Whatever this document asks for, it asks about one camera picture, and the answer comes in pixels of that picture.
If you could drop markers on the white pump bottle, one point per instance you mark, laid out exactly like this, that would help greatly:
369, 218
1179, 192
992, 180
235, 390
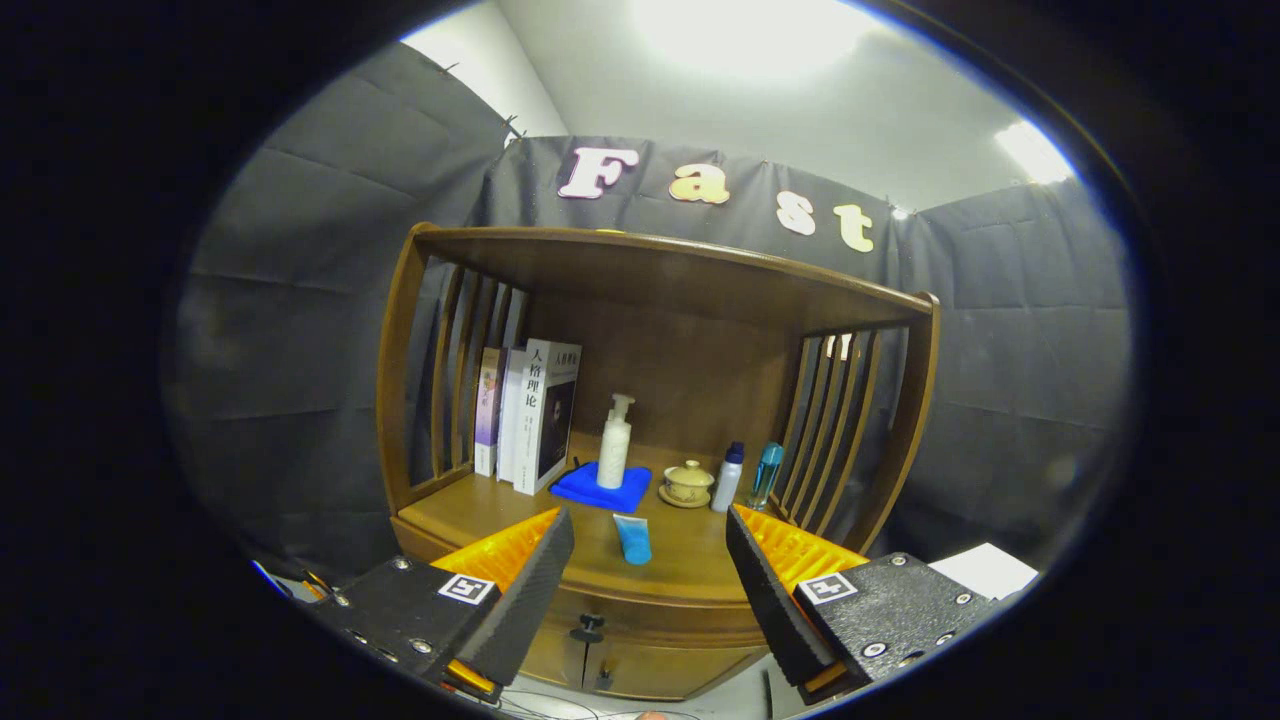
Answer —
613, 450

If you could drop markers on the grey portrait cover book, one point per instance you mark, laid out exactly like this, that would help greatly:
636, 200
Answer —
550, 410

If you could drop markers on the beige lidded teacup with saucer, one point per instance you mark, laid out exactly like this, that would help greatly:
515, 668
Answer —
688, 485

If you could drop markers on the clear blue bottle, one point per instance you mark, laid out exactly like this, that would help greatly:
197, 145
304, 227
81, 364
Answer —
765, 475

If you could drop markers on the wooden drawer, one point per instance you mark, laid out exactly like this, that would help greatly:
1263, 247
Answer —
660, 620

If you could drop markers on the white bottle with blue cap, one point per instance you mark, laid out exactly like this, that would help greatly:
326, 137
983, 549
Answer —
726, 485

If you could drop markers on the rectangular ceiling lamp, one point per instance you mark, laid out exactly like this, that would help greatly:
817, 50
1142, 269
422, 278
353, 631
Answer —
1035, 152

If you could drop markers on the wooden countertop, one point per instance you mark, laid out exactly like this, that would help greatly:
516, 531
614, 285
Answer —
690, 560

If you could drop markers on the blue folded cloth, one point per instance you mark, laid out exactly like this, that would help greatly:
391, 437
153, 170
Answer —
580, 487

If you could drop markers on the blue cosmetic tube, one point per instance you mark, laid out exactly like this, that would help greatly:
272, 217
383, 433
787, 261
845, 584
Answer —
633, 542

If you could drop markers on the purple spine book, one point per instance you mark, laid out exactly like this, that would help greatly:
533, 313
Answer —
488, 410

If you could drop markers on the white box unit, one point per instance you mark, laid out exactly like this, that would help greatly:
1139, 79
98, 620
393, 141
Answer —
985, 570

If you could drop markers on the thin white book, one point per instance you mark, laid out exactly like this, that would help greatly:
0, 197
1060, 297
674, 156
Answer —
510, 420

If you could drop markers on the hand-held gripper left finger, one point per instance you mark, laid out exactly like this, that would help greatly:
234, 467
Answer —
525, 600

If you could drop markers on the brown wooden cabinet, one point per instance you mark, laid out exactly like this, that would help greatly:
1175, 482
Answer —
680, 370

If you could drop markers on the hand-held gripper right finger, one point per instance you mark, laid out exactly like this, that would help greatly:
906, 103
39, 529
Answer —
770, 600

